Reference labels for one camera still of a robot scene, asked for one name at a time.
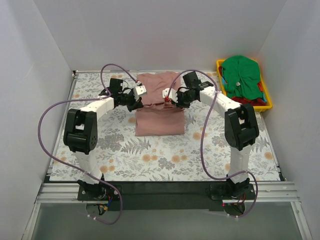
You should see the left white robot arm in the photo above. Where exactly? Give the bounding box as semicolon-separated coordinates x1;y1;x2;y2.
63;78;147;200

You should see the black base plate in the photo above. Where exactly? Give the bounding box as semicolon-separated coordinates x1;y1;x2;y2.
77;180;256;212

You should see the purple cable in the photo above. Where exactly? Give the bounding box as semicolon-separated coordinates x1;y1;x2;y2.
38;63;142;225
163;69;258;219

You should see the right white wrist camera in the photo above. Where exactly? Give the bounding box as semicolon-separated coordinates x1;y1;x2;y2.
162;88;178;104

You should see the aluminium mounting rail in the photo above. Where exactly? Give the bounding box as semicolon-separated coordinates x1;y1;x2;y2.
23;181;312;240

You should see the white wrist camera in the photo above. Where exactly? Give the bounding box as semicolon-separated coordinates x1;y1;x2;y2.
133;81;147;102
162;88;178;104

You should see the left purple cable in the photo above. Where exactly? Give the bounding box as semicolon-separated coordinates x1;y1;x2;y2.
38;63;142;225

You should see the pink t shirt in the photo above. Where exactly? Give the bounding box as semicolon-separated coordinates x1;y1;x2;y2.
135;71;185;137

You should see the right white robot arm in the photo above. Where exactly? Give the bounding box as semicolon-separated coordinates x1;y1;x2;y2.
162;69;260;201

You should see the green t shirt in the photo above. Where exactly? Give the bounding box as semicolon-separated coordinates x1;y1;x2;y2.
221;55;263;100

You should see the yellow plastic bin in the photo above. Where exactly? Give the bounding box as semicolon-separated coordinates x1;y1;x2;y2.
216;58;273;113

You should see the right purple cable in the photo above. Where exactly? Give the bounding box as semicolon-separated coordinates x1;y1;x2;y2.
163;69;258;219

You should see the floral patterned table mat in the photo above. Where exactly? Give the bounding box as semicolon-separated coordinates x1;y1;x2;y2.
48;72;281;182

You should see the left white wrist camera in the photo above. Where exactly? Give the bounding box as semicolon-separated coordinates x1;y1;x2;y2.
133;81;147;102

